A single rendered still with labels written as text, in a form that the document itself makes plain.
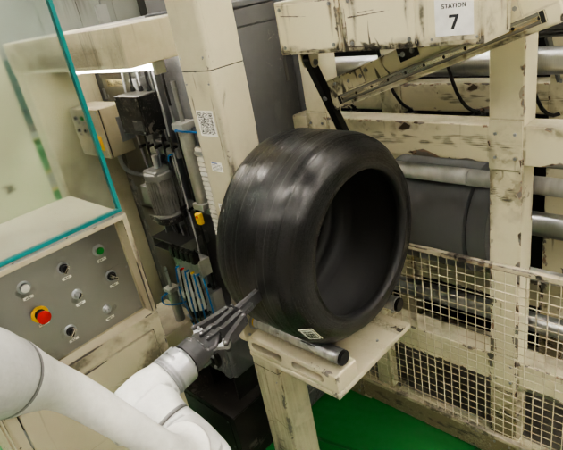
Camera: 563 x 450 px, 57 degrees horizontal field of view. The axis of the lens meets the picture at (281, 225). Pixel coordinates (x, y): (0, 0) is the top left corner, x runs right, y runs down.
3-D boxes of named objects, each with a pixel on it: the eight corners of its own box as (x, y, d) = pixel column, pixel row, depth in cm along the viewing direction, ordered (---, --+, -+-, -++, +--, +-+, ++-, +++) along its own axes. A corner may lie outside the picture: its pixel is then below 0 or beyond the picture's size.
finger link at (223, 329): (203, 337, 116) (207, 339, 115) (239, 306, 122) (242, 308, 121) (209, 349, 118) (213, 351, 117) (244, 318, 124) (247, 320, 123)
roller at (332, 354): (257, 327, 164) (247, 325, 161) (262, 313, 164) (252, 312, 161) (347, 367, 141) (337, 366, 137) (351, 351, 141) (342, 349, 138)
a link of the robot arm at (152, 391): (150, 372, 116) (191, 412, 112) (92, 424, 108) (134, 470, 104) (147, 352, 108) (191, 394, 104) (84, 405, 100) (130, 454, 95)
